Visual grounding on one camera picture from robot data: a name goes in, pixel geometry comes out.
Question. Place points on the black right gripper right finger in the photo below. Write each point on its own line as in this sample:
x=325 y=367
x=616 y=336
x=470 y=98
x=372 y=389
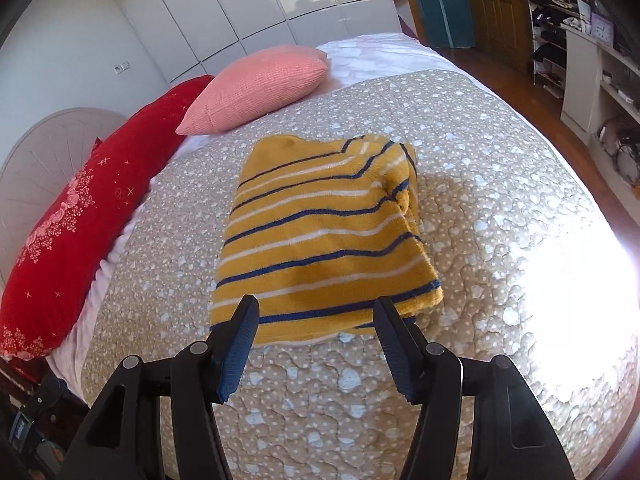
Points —
x=512 y=438

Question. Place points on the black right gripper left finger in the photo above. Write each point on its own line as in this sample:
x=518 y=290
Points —
x=120 y=436

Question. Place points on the yellow striped knit sweater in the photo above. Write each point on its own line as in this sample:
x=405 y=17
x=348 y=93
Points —
x=318 y=231

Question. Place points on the beige heart-patterned quilt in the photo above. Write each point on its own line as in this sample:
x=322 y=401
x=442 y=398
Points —
x=529 y=267

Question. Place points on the long red floral pillow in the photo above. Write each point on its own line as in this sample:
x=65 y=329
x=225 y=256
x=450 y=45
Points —
x=52 y=275

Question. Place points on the grey padded headboard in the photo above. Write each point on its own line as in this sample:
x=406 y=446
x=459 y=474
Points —
x=39 y=166

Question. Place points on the white desk shelf unit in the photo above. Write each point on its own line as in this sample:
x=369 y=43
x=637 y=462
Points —
x=601 y=88

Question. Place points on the pink ribbed pillow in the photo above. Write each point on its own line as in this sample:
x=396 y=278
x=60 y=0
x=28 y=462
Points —
x=253 y=86

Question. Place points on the white shoe rack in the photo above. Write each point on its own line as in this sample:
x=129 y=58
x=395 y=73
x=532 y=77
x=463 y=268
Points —
x=549 y=20

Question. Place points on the purple square alarm clock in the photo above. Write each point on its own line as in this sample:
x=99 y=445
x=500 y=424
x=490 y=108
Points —
x=602 y=29

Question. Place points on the brown wooden door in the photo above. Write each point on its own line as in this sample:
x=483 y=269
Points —
x=502 y=31

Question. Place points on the white glossy wardrobe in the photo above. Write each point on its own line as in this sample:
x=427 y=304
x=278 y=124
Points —
x=186 y=38

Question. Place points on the teal curtain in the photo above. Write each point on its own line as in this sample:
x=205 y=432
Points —
x=447 y=23

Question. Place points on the white wall socket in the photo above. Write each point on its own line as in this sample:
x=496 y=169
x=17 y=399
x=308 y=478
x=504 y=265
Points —
x=118 y=69

